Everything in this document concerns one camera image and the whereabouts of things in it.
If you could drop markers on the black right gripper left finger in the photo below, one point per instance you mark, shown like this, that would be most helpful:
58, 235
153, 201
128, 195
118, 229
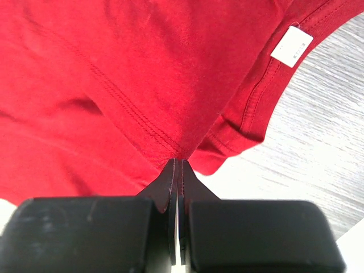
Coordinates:
95, 234

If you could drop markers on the dark red t-shirt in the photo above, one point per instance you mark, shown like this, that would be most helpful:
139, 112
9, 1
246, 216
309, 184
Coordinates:
96, 96

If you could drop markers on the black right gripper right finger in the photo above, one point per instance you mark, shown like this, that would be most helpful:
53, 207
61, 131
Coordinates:
218, 235

